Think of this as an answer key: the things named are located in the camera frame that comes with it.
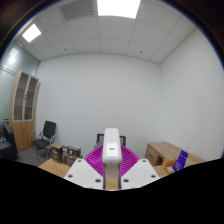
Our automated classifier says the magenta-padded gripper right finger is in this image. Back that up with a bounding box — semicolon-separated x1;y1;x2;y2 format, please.
118;145;161;191

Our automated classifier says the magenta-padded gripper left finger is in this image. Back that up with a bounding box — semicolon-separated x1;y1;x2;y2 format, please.
63;146;107;191

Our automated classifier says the white charger block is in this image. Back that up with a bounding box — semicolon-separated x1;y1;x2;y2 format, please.
101;127;122;181

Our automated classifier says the low wooden side cabinet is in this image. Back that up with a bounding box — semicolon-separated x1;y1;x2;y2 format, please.
144;141;206;168

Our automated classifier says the orange box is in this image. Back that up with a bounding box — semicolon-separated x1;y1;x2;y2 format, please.
162;158;178;168

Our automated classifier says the purple standing pouch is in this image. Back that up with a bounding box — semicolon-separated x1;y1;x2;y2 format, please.
173;149;190;173

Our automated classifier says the black visitor chair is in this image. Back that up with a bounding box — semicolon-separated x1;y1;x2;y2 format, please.
32;120;58;163

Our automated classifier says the wooden glass-door cabinet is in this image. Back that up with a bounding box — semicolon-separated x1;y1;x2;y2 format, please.
8;69;41;153

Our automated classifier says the black sofa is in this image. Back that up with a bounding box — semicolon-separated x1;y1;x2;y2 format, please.
0;121;19;161

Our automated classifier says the small ceiling light panel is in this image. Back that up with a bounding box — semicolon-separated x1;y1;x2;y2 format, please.
21;23;43;43

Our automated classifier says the ceiling air vent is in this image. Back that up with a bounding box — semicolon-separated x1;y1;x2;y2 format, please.
59;0;96;22

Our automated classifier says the large ceiling light panel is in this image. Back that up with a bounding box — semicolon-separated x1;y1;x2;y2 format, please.
96;0;142;20

